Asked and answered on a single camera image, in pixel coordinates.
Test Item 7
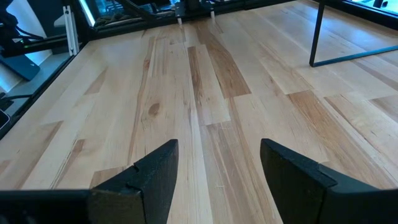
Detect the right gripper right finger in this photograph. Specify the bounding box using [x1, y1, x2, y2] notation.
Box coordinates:
[260, 138, 398, 224]

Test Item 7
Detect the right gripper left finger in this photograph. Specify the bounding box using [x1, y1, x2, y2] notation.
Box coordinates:
[0, 138, 180, 224]

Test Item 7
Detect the wooden shelf with black frame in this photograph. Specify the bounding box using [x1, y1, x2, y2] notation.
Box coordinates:
[308, 0, 398, 68]

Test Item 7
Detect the silver bracket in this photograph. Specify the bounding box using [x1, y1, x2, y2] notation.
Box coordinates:
[62, 5, 80, 57]

